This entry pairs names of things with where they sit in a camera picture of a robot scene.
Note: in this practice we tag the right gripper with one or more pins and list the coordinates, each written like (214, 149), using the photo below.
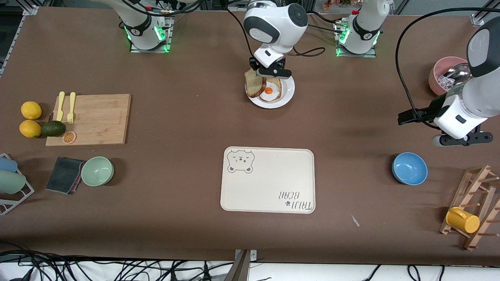
(254, 63)

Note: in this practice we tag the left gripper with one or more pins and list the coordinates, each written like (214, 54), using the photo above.
(429, 112)

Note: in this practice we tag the brown bread slice sandwich lid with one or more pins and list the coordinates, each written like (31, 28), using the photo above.
(254, 84)

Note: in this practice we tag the toy fried egg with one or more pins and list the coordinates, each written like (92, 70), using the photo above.
(268, 91)

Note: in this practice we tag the white round plate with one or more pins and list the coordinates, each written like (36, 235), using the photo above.
(288, 89)

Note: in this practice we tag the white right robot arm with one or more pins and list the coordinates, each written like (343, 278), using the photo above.
(273, 19)

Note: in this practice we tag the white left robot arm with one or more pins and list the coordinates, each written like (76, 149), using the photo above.
(484, 97)

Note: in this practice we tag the crinkled silver foil pieces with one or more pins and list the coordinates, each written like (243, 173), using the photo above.
(445, 81)

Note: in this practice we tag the blue bowl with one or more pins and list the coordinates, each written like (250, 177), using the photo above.
(410, 168)

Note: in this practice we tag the silver metal scoop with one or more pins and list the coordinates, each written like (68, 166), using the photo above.
(459, 72)

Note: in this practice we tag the pink ribbed bowl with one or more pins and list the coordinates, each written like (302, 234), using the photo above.
(447, 62)

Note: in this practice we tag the wooden mug rack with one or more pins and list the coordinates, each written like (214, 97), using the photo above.
(458, 195)

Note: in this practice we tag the yellow plastic mug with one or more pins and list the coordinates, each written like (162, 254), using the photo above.
(465, 222)

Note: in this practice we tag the cream tray with bear print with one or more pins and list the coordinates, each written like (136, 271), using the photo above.
(269, 183)

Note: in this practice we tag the small white tape scrap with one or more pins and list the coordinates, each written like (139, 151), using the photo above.
(355, 221)

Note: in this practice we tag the wooden cutting board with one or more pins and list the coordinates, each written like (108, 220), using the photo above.
(101, 117)

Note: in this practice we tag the yellow plastic fork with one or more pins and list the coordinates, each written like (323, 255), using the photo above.
(72, 105)

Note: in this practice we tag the pale green bowl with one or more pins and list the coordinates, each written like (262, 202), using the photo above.
(97, 171)

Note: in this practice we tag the yellow plastic knife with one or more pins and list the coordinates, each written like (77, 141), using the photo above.
(60, 103)

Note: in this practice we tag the orange fruit slice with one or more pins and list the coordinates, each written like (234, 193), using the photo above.
(69, 137)

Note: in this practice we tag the dark green avocado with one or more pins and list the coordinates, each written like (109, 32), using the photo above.
(53, 128)

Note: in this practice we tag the dark grey sponge cloth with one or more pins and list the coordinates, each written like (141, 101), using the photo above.
(62, 175)

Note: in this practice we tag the yellow lemon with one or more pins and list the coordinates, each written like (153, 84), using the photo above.
(31, 110)
(29, 128)

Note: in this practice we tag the light blue cup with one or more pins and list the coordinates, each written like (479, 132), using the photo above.
(8, 165)

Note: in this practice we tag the metal table corner bracket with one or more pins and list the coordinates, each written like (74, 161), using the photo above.
(31, 10)
(478, 19)

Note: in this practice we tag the grey metal bracket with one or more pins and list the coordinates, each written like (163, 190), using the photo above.
(243, 269)

